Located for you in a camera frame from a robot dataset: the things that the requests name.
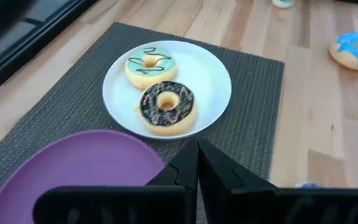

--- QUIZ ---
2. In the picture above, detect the black table frame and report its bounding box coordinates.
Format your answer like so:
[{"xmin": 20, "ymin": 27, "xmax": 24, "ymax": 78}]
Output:
[{"xmin": 0, "ymin": 0, "xmax": 101, "ymax": 103}]

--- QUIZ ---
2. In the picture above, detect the grey woven placemat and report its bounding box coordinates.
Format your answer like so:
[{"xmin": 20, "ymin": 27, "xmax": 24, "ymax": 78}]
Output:
[{"xmin": 0, "ymin": 21, "xmax": 285, "ymax": 224}]

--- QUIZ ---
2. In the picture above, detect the small green icing donut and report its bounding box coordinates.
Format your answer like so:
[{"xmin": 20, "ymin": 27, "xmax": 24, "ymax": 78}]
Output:
[{"xmin": 271, "ymin": 0, "xmax": 295, "ymax": 9}]

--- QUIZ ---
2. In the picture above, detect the purple plate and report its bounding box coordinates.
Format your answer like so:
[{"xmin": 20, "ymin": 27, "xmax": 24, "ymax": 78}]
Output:
[{"xmin": 0, "ymin": 129, "xmax": 167, "ymax": 224}]

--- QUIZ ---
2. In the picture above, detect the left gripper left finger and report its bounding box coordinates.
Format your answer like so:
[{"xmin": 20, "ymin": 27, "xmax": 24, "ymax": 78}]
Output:
[{"xmin": 32, "ymin": 139, "xmax": 200, "ymax": 224}]

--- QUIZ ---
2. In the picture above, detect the chocolate icing donut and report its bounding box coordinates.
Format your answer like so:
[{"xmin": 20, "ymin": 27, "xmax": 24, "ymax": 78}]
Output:
[{"xmin": 136, "ymin": 80, "xmax": 198, "ymax": 136}]

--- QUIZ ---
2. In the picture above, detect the large blue icing donut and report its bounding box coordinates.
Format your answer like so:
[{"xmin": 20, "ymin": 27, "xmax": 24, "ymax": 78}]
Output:
[{"xmin": 328, "ymin": 30, "xmax": 358, "ymax": 71}]

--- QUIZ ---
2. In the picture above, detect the mint icing drizzled donut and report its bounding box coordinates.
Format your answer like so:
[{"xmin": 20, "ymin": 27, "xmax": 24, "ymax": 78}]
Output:
[{"xmin": 124, "ymin": 46, "xmax": 178, "ymax": 90}]

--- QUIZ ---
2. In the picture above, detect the small sprinkled white donut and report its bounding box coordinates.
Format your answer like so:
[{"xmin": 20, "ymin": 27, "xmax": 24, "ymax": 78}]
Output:
[{"xmin": 294, "ymin": 181, "xmax": 323, "ymax": 190}]

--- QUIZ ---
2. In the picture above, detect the white plate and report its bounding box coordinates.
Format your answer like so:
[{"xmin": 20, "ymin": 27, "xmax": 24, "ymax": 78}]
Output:
[{"xmin": 102, "ymin": 40, "xmax": 232, "ymax": 140}]

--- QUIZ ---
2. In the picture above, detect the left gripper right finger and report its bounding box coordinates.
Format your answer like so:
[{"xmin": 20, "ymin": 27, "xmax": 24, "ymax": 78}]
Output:
[{"xmin": 198, "ymin": 139, "xmax": 358, "ymax": 224}]

